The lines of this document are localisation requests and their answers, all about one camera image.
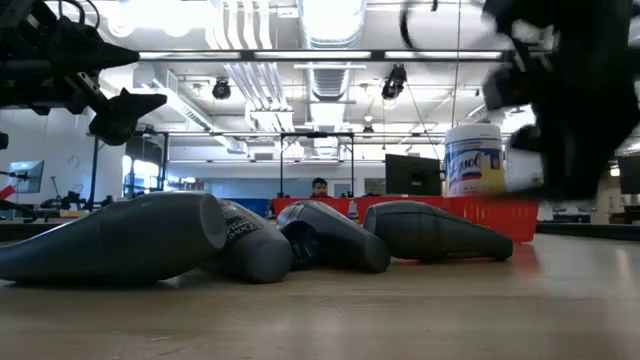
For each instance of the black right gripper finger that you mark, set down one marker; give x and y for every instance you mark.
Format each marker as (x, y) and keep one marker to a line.
(505, 87)
(527, 138)

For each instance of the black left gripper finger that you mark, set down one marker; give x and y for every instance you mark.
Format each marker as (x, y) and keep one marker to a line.
(125, 112)
(105, 54)

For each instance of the grey toiletry bottle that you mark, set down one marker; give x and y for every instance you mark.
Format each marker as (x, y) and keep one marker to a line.
(430, 232)
(260, 250)
(125, 235)
(345, 235)

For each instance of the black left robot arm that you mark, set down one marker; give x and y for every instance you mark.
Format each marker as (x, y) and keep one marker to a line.
(12, 10)

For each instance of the white cylindrical tank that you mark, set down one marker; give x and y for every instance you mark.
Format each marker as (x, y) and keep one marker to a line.
(522, 170)

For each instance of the white yellow Lysol wipes canister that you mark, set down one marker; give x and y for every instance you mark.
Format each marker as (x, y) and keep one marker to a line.
(472, 160)

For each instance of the black computer monitor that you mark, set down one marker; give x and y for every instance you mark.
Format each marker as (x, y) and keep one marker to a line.
(412, 175)

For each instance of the black overhead rig bar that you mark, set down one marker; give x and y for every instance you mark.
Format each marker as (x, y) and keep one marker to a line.
(320, 55)

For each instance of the person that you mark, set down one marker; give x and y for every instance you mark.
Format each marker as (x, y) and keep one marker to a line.
(319, 187)

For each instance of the black hanging camera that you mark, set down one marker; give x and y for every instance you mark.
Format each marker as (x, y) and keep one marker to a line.
(394, 82)
(221, 89)

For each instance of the grey wall monitor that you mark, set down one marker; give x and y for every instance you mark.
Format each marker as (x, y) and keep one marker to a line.
(27, 176)

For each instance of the black background rig frame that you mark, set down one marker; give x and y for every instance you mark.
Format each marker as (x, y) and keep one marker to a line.
(316, 135)

